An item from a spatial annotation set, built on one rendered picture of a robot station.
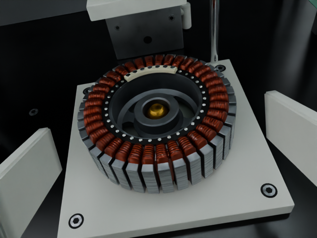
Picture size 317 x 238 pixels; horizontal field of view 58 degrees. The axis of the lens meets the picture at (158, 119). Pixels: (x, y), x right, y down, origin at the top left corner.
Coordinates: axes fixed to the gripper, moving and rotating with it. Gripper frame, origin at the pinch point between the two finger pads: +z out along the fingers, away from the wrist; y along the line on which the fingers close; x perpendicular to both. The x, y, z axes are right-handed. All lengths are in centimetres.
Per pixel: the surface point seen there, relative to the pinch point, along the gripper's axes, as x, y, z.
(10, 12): 11.0, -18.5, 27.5
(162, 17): 6.8, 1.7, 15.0
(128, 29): 6.2, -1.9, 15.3
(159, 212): -5.1, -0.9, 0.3
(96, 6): 7.8, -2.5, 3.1
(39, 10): 10.7, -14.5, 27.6
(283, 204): -5.4, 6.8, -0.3
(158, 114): 0.2, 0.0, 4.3
